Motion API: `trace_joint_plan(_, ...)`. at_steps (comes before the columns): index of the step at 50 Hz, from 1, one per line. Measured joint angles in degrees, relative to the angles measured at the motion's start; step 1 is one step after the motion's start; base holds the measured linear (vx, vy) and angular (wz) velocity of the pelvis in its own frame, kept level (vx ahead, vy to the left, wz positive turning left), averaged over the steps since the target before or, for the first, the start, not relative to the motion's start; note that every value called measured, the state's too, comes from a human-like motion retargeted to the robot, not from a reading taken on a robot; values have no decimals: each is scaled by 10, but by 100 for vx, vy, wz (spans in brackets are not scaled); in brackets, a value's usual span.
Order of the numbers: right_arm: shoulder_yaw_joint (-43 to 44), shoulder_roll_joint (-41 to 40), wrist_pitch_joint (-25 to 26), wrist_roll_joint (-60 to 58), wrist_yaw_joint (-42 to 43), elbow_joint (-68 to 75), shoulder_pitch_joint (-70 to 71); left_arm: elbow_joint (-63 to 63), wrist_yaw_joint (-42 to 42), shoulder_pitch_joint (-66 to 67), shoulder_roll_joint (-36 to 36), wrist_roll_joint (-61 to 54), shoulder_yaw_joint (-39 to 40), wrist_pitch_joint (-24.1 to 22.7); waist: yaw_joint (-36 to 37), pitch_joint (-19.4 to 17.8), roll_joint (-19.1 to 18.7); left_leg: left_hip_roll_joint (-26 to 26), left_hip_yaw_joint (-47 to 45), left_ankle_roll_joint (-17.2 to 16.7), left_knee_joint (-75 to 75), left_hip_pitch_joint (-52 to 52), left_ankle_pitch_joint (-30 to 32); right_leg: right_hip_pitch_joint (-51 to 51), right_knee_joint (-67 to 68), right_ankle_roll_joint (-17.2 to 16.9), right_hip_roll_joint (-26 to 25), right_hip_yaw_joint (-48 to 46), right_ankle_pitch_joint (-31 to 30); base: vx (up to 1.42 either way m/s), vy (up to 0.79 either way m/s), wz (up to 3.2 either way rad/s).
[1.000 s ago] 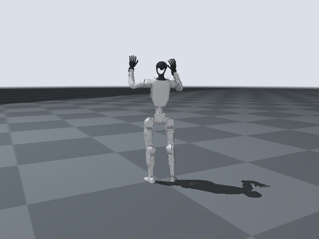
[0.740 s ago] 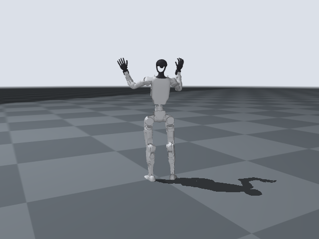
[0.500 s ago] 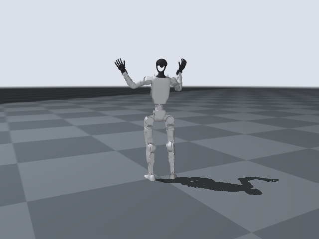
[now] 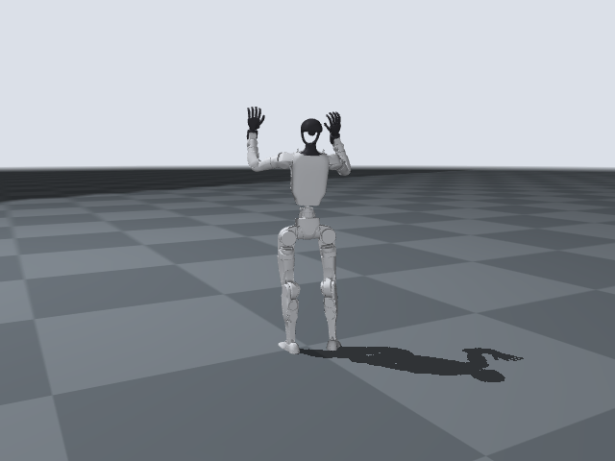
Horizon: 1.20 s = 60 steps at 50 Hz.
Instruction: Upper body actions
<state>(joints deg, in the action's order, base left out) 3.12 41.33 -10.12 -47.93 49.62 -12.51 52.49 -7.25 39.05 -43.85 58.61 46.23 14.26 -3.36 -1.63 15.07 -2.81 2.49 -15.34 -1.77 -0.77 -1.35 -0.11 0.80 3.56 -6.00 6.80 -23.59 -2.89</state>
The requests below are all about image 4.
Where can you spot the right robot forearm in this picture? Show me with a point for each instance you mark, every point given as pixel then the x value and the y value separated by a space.
pixel 338 147

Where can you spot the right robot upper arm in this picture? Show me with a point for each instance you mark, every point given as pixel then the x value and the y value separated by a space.
pixel 336 163

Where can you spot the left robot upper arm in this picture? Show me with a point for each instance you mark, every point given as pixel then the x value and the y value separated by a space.
pixel 282 160

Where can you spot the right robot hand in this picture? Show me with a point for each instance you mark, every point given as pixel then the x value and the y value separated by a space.
pixel 334 126

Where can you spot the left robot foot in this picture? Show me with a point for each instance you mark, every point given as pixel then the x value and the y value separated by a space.
pixel 292 348

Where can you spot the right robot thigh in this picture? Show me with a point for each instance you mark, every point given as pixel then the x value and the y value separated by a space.
pixel 327 249

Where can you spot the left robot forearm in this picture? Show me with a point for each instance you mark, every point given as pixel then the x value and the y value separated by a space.
pixel 253 154

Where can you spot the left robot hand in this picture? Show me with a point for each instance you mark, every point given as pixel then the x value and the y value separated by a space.
pixel 254 122

